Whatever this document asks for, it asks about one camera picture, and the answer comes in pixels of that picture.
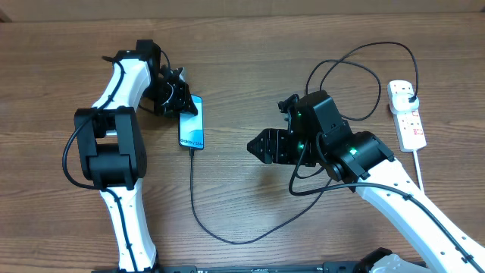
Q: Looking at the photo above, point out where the Galaxy S24+ smartphone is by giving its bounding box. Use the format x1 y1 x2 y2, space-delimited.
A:
179 95 205 150

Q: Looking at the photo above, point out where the black USB charging cable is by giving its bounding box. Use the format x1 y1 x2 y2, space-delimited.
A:
188 41 421 246

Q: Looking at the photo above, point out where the white power strip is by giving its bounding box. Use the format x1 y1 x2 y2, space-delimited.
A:
386 80 427 152

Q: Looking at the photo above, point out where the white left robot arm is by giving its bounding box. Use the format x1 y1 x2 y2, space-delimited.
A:
62 39 204 272

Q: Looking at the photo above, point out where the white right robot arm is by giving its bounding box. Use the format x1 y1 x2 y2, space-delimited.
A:
247 91 484 272

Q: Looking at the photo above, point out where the white charger plug adapter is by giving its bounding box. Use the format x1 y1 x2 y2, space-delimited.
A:
390 93 420 115

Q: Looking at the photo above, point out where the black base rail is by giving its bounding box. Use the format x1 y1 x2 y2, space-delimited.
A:
151 260 429 273

